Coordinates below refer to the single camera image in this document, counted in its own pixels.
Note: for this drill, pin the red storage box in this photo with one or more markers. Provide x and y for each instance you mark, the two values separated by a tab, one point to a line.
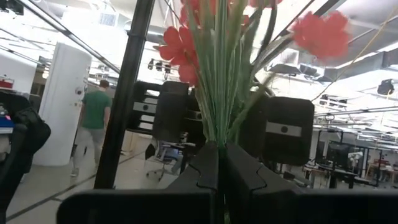
6	83

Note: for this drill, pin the black ceiling device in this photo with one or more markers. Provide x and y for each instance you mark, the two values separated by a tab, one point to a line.
385	87

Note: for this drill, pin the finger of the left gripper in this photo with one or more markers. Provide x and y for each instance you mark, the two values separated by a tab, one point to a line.
253	124
171	112

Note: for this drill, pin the white round pillar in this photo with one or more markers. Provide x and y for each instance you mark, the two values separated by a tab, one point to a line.
62	102

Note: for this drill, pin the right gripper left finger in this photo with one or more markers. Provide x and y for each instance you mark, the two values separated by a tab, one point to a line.
202	174

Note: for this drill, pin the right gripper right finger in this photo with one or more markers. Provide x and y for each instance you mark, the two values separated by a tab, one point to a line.
248	177

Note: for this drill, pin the person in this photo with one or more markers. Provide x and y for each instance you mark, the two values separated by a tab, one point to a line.
94	109

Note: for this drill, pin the black monitor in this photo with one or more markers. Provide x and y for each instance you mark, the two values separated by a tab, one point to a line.
337	154

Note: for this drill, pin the orange artificial flower bunch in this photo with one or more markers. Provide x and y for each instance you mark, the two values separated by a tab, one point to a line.
217	93

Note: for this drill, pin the blue office chair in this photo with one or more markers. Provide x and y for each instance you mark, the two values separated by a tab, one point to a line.
164	155

